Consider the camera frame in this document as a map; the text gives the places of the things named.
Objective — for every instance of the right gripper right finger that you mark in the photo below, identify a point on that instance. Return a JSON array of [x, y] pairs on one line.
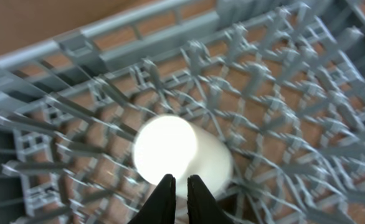
[[202, 206]]

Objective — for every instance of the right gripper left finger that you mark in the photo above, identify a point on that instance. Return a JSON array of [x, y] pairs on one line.
[[160, 207]]

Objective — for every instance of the white cup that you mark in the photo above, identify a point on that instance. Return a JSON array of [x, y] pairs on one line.
[[168, 144]]

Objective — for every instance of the grey dishwasher rack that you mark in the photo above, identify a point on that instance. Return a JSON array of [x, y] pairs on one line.
[[281, 83]]

